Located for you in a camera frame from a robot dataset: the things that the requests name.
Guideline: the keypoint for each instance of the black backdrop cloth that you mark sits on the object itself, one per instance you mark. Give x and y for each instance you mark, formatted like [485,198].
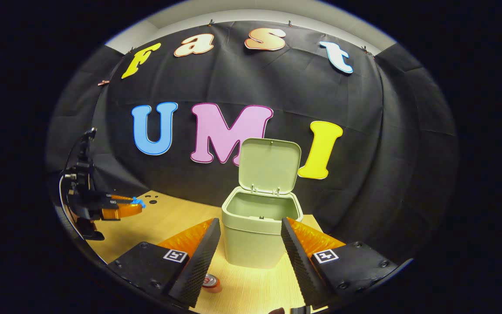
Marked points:
[364,152]

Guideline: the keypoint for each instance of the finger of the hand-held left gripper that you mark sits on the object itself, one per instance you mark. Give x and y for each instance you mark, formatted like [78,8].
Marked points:
[122,197]
[120,211]

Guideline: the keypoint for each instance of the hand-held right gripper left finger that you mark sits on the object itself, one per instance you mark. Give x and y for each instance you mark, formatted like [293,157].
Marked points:
[198,266]

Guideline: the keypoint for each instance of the wooden desktop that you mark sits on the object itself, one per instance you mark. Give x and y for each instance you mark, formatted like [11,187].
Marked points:
[251,288]

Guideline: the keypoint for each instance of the pale green desktop garbage bin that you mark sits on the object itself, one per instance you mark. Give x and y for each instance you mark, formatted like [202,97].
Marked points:
[251,244]

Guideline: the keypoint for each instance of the red pop can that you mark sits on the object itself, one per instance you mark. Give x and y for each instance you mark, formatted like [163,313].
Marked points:
[212,283]

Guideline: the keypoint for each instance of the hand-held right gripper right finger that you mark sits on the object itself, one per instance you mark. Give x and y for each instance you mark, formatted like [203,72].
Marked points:
[303,266]

